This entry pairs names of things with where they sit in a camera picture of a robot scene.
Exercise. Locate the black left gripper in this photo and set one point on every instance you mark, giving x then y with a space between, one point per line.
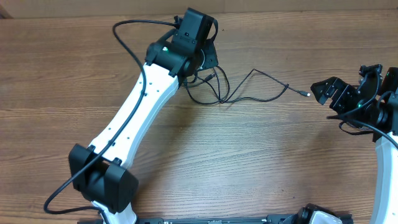
211 59

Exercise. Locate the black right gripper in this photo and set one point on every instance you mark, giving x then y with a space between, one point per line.
342 90

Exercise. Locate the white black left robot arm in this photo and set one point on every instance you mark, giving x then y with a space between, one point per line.
100 171

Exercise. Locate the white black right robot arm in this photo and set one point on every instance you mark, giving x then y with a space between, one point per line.
371 107

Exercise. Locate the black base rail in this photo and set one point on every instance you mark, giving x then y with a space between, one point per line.
309 214

